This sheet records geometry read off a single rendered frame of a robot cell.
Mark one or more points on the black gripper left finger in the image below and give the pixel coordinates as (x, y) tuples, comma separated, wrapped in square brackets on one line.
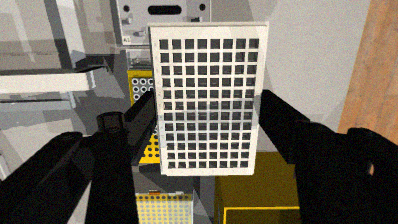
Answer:
[(47, 187)]

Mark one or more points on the yellow waste bin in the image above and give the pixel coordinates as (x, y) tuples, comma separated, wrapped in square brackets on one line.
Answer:
[(269, 196)]

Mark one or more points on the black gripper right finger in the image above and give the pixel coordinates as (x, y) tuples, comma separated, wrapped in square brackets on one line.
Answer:
[(328, 190)]

